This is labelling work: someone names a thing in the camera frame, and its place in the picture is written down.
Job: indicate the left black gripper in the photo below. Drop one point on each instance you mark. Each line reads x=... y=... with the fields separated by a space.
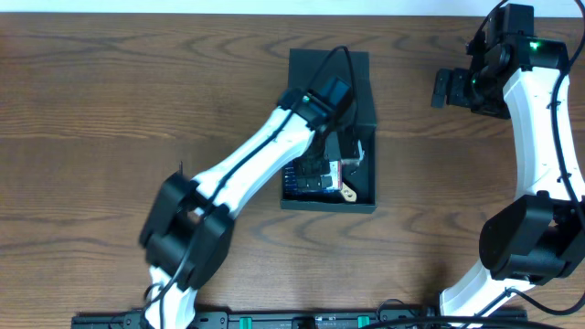
x=317 y=175

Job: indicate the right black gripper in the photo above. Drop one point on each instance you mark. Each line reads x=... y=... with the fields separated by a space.
x=457 y=95

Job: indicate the small hammer red black handle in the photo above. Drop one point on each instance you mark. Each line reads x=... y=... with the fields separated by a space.
x=356 y=162

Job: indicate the black gift box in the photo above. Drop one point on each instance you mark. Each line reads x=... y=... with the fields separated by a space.
x=365 y=183

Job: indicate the orange scraper wooden handle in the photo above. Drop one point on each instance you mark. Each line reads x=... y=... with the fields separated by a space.
x=348 y=194

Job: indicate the blue precision screwdriver set case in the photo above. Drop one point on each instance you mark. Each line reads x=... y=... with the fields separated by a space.
x=312 y=178

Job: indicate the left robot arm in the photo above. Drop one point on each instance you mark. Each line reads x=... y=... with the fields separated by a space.
x=187 y=233

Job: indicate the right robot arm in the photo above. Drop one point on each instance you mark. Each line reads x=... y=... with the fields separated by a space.
x=517 y=76

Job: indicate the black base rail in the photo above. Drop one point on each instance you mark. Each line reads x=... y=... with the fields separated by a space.
x=222 y=320

